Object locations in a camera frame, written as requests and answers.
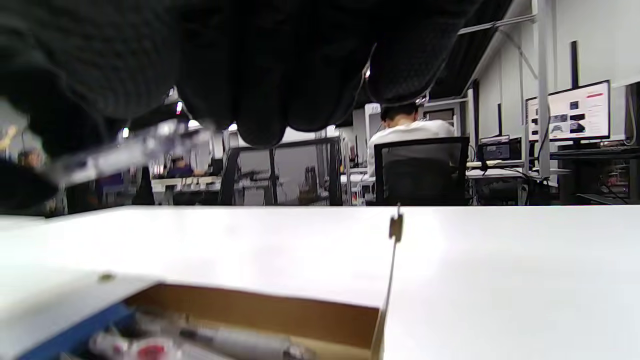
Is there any small black device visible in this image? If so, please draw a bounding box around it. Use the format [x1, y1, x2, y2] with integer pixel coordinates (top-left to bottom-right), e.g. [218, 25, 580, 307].
[477, 135, 512, 162]

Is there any person's right hand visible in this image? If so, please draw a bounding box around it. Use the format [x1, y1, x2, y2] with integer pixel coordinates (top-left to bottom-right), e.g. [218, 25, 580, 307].
[0, 0, 478, 213]

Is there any black desk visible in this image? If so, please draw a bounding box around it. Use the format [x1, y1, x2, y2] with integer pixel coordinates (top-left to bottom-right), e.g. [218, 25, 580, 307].
[549, 145, 640, 206]

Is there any black mesh chair square back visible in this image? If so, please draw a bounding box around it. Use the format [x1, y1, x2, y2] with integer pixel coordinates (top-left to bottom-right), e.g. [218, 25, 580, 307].
[218, 137, 344, 207]

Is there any clear red-tipped pen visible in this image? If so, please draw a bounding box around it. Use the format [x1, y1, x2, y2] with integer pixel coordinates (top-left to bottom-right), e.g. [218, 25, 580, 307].
[89, 330, 226, 360]

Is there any silver pen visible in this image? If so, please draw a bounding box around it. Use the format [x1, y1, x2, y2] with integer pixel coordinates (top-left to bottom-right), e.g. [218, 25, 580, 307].
[135, 312, 318, 360]

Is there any clear grey pen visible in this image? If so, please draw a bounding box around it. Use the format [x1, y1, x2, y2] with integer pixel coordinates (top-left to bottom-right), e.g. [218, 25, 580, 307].
[42, 119, 216, 185]

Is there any kraft translucent pull-out pencil case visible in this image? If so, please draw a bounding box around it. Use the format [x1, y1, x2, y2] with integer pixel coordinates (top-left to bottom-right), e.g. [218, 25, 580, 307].
[0, 205, 406, 360]

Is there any computer monitor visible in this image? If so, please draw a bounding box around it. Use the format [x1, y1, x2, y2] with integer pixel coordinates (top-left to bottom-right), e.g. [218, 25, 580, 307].
[525, 80, 612, 143]

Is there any grey metal post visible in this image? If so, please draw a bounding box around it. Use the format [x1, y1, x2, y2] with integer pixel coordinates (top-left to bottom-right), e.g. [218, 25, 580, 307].
[536, 0, 552, 179]

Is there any black swivel office chair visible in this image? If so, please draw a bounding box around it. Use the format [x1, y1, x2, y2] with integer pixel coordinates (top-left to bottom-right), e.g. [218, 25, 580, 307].
[374, 136, 471, 207]

